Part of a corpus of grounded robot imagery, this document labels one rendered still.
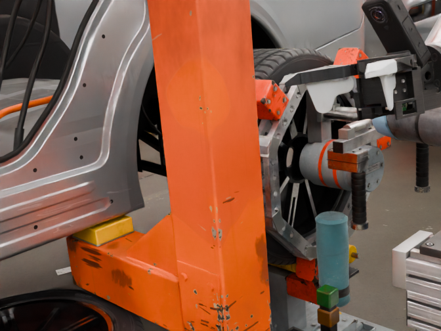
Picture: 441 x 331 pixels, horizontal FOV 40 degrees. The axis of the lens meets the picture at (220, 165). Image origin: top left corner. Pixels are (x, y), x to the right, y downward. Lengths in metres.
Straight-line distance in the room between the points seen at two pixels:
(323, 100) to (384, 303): 2.03
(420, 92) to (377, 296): 2.08
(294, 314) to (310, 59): 0.84
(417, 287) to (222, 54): 0.66
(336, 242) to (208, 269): 0.42
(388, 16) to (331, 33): 1.69
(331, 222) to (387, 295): 1.25
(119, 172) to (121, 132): 0.12
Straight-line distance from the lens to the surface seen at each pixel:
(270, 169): 1.57
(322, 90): 0.83
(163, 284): 1.56
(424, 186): 1.84
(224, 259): 1.36
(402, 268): 1.40
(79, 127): 1.71
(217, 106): 1.27
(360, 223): 1.56
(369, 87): 0.82
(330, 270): 1.70
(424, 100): 0.85
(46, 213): 1.67
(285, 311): 2.04
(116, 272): 1.72
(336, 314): 1.49
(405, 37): 0.83
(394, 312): 2.72
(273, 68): 1.68
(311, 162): 1.74
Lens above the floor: 1.33
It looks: 15 degrees down
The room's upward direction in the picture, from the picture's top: 5 degrees counter-clockwise
